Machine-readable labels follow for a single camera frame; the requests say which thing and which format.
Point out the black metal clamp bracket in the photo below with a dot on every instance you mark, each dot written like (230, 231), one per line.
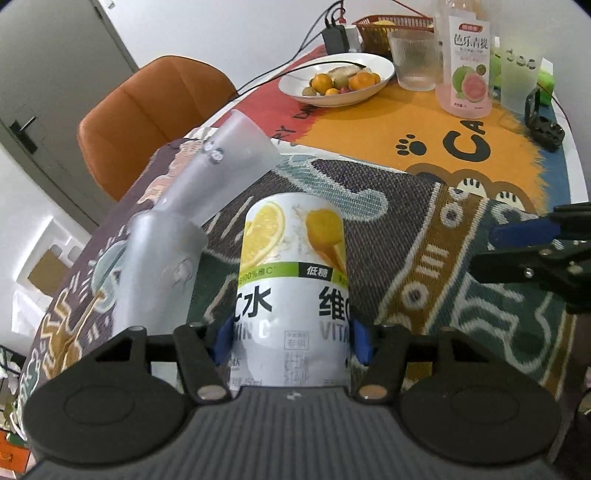
(545, 132)

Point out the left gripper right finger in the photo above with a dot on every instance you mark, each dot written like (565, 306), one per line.
(383, 349)

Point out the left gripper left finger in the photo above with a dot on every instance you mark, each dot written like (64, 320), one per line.
(197, 371)

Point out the orange upholstered chair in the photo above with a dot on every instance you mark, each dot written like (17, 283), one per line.
(159, 103)

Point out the lemon vitamin water bottle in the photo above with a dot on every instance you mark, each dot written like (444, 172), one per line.
(292, 324)

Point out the dark woven patterned blanket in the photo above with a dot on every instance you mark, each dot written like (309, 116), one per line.
(408, 246)

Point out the white fruit bowl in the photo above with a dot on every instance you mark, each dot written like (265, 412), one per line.
(337, 80)

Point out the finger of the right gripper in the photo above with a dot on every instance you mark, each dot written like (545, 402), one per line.
(565, 222)
(565, 273)

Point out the ribbed clear glass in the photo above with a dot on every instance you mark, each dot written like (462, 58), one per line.
(414, 54)

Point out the black door handle lock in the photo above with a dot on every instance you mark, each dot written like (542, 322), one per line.
(20, 133)

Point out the frosted cup near bottle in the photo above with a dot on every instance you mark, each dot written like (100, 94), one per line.
(158, 273)

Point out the upright frosted cup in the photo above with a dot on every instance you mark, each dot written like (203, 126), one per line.
(521, 59)

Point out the black power adapter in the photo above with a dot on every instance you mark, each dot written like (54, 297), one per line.
(335, 40)

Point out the grey door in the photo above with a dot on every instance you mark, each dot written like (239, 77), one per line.
(59, 59)

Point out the frosted cup near chair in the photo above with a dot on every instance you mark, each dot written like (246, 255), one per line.
(235, 157)

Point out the orange cat table mat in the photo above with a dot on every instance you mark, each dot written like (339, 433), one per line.
(409, 131)

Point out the white foam packaging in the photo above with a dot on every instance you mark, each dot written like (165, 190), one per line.
(52, 251)

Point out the pink guava juice bottle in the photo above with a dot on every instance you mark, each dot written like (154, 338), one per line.
(463, 33)

